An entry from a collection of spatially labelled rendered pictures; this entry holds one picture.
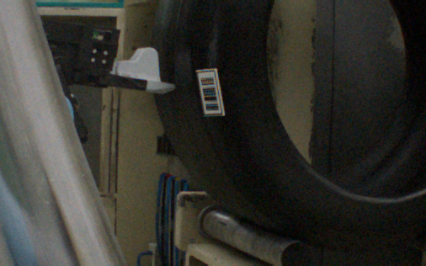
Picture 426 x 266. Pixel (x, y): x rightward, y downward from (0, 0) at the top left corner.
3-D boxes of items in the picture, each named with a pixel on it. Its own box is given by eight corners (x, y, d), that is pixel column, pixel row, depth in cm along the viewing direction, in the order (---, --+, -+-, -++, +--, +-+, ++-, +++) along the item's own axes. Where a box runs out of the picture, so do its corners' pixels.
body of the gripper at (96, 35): (126, 29, 133) (43, 18, 129) (114, 93, 133) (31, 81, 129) (113, 32, 140) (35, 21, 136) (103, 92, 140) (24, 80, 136)
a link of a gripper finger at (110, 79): (151, 79, 134) (87, 70, 131) (148, 91, 134) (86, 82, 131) (141, 79, 138) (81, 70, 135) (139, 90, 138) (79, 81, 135)
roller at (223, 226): (195, 226, 165) (210, 204, 166) (215, 241, 167) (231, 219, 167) (276, 263, 133) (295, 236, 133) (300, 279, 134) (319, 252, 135)
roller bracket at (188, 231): (173, 248, 167) (176, 191, 167) (379, 241, 180) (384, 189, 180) (179, 252, 164) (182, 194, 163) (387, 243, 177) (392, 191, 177)
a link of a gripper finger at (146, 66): (187, 53, 137) (122, 42, 134) (180, 96, 137) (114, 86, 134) (180, 53, 140) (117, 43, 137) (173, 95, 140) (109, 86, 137)
